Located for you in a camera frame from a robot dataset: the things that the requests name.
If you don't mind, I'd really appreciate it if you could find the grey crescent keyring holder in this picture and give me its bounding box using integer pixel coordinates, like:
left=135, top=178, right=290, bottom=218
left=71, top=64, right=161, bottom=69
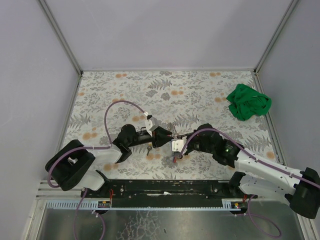
left=168, top=122, right=179, bottom=164

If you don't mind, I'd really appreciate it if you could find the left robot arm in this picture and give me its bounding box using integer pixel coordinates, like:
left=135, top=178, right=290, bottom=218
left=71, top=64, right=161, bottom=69
left=45, top=124, right=173, bottom=191

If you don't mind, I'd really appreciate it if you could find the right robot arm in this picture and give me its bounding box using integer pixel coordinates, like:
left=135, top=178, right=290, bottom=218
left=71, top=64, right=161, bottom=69
left=171, top=124, right=320, bottom=219

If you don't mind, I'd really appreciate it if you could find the yellow tagged key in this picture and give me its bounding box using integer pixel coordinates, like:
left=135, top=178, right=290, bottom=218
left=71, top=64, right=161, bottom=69
left=146, top=144, right=153, bottom=156

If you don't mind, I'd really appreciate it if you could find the floral table mat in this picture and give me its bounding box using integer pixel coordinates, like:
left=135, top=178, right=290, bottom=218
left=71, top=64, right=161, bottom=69
left=61, top=71, right=279, bottom=180

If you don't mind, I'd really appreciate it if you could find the green crumpled cloth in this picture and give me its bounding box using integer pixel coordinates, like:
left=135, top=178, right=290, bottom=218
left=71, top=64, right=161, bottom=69
left=226, top=83, right=272, bottom=121

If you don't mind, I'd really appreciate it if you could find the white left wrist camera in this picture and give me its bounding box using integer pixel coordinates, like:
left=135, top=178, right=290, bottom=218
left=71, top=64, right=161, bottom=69
left=144, top=115, right=159, bottom=136

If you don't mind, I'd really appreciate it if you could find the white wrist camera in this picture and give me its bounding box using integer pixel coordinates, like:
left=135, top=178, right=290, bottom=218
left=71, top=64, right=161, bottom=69
left=171, top=139, right=186, bottom=153
left=144, top=115, right=159, bottom=136

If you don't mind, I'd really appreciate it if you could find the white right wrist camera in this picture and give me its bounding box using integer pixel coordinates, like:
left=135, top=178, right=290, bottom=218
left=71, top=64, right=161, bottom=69
left=171, top=139, right=186, bottom=153

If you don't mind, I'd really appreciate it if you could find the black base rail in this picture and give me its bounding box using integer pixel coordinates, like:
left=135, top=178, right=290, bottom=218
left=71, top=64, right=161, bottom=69
left=85, top=179, right=246, bottom=209

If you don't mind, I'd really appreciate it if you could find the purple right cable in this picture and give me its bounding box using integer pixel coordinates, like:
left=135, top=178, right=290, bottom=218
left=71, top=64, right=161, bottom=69
left=178, top=128, right=320, bottom=237

